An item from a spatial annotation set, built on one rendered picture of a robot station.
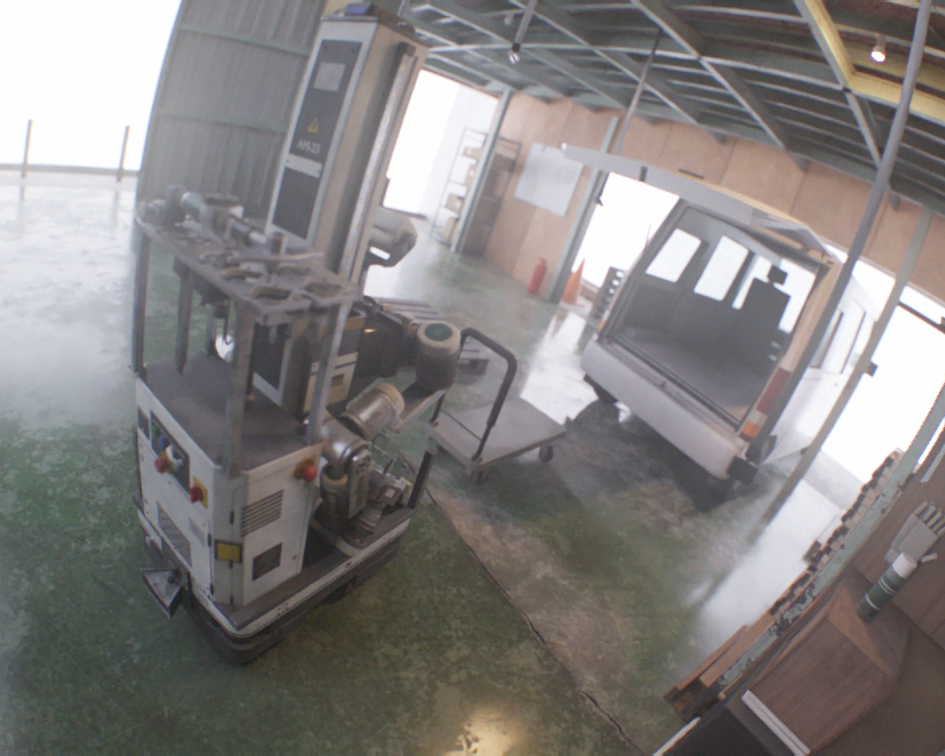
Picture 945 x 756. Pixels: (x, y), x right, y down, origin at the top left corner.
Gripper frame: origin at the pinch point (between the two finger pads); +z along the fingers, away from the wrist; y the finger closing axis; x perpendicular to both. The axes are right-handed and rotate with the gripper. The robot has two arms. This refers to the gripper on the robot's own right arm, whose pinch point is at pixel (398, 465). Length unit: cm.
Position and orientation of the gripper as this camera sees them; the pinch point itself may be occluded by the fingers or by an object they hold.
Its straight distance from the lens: 145.2
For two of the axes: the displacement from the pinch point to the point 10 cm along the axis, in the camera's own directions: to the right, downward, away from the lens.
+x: 7.8, 4.0, -4.7
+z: 5.2, -8.4, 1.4
